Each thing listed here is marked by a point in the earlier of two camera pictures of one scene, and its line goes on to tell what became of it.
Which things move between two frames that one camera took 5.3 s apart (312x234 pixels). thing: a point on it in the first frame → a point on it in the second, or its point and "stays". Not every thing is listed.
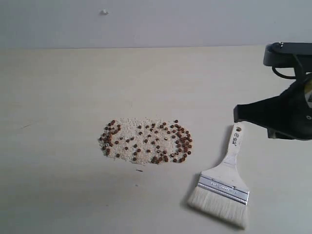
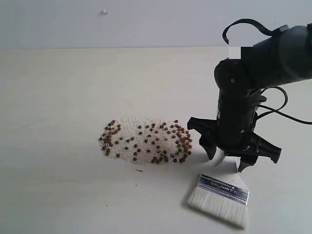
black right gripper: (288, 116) → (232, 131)
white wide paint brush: (220, 193) stays
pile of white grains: (147, 140) stays
